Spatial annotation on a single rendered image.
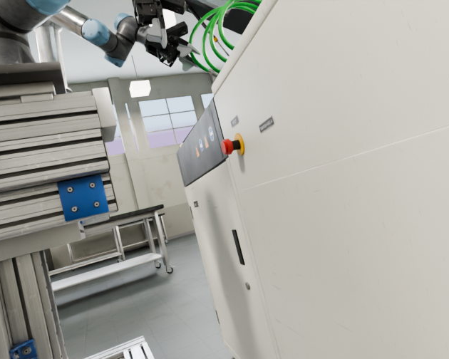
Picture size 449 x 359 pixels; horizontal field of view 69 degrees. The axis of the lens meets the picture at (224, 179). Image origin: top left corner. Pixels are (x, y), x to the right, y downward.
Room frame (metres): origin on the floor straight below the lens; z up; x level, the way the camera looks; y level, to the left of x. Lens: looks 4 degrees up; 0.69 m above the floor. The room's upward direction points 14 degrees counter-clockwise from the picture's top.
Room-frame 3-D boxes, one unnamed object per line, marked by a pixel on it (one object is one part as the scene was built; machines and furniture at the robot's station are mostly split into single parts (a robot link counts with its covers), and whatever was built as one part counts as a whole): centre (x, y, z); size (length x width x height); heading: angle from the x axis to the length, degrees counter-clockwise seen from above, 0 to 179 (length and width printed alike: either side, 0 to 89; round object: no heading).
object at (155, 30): (1.01, 0.09, 1.26); 0.06 x 0.03 x 0.09; 108
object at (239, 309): (1.16, 0.08, 0.44); 0.65 x 0.02 x 0.68; 18
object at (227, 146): (0.72, -0.03, 0.80); 0.05 x 0.04 x 0.05; 18
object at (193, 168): (1.17, 0.06, 0.87); 0.62 x 0.04 x 0.16; 18
